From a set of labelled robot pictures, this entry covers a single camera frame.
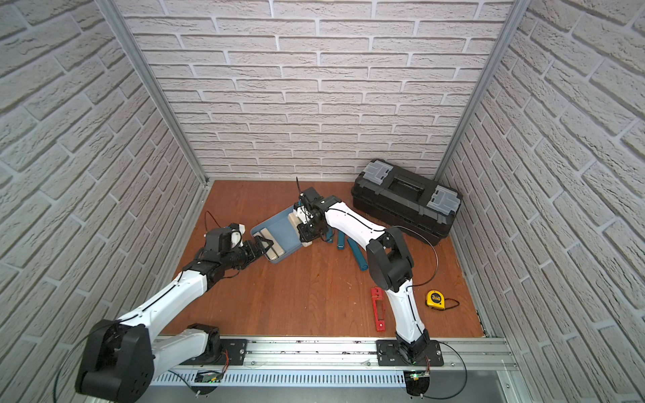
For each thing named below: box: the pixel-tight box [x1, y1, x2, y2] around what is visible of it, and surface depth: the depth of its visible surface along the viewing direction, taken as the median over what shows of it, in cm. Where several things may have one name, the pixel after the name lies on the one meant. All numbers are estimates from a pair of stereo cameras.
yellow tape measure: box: [426, 289, 446, 309], surface depth 84 cm
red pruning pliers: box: [371, 287, 386, 332], surface depth 85 cm
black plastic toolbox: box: [351, 158, 463, 246], surface depth 94 cm
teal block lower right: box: [347, 237, 369, 272], surface depth 94 cm
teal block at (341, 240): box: [337, 230, 346, 251], surface depth 97 cm
